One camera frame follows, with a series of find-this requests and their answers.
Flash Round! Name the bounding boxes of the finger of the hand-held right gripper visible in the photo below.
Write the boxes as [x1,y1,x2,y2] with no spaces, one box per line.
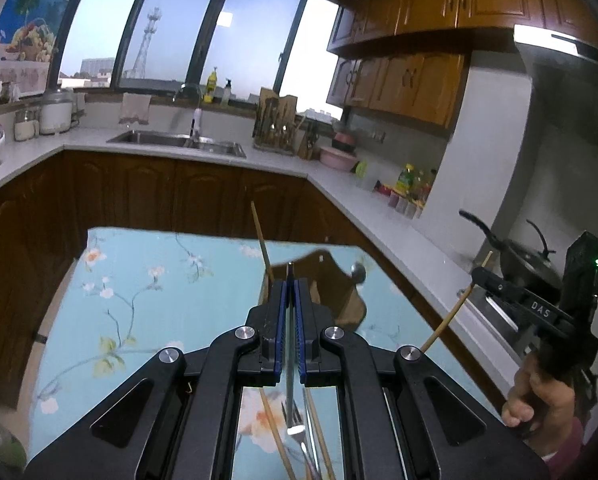
[471,266,576,332]

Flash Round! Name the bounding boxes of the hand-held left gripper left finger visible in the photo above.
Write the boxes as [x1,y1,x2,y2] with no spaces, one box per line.
[24,280,293,480]

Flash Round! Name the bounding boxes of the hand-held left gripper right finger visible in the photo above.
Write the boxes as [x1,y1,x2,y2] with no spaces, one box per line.
[295,279,550,480]

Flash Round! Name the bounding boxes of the brown wooden utensil holder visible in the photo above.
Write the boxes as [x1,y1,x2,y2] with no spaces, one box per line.
[261,251,370,333]

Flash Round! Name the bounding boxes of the wooden chopstick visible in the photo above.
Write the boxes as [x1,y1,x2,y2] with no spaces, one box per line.
[420,250,494,353]
[304,387,338,480]
[258,387,296,480]
[250,201,275,283]

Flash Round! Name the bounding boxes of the stainless steel fork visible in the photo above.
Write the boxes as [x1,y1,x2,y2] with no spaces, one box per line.
[281,400,318,480]

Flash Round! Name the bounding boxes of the person's right forearm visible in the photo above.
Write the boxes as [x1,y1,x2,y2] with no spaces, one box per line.
[544,400,598,480]

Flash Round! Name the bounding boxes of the person's right hand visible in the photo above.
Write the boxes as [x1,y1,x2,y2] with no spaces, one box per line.
[501,352,588,457]

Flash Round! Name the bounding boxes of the gas stove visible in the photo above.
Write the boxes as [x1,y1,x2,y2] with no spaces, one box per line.
[468,280,546,357]

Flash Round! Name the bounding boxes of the black wok with lid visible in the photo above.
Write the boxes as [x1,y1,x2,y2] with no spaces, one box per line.
[458,209,570,287]

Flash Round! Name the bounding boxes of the blue floral tablecloth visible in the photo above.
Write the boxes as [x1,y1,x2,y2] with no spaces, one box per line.
[26,227,504,480]

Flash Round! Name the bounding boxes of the row of spice jars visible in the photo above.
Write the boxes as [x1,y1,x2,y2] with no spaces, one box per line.
[387,192,425,219]

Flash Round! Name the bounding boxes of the amber oil bottle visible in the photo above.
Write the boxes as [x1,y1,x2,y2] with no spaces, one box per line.
[414,169,438,202]

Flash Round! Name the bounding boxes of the green drink bottle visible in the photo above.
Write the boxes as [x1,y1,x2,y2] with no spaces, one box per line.
[396,163,415,199]

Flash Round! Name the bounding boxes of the pink basin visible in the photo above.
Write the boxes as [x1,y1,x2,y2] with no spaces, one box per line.
[319,146,360,171]

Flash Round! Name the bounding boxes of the knife block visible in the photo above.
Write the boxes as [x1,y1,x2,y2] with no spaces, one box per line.
[298,122,320,161]

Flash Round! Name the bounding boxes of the dish rack with cutting boards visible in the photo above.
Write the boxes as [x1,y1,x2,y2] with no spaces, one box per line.
[252,87,300,154]

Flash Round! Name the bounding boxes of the dark wooden lower cabinets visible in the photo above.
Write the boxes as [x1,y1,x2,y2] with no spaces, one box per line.
[0,149,504,411]

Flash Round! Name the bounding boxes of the range hood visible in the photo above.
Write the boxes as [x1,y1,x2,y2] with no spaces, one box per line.
[513,24,598,147]

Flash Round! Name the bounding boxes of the curved kitchen faucet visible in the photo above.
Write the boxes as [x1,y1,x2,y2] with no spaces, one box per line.
[174,83,205,142]

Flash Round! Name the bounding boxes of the stainless steel sink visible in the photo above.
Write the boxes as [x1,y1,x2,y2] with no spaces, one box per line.
[106,129,248,159]

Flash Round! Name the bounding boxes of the beige hanging towel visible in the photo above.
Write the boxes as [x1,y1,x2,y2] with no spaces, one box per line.
[119,92,153,126]

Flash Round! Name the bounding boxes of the white electric cooker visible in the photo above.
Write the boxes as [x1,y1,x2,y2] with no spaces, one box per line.
[39,87,75,136]

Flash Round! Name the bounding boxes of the large kitchen window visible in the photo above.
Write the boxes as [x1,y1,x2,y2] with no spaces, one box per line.
[59,0,341,112]

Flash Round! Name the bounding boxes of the wooden upper cabinets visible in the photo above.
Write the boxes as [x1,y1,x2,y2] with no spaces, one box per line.
[326,0,598,129]

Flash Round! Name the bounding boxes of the clear pitcher with green handle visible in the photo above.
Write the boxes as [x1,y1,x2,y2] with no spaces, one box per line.
[355,160,380,191]

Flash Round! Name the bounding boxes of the fruit and palm wall poster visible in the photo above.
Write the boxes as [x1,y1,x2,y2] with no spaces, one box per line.
[0,0,80,98]

